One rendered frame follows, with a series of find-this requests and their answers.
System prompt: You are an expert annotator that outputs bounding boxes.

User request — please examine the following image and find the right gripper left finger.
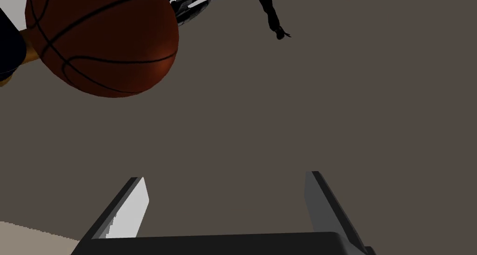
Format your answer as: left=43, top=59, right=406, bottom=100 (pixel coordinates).
left=86, top=176, right=150, bottom=240

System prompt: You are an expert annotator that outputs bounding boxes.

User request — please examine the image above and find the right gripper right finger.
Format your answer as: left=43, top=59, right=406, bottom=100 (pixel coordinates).
left=304, top=171, right=368, bottom=248

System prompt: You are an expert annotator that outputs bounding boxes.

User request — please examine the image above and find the brown basketball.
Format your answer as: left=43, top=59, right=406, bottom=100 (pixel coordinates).
left=24, top=0, right=180, bottom=99

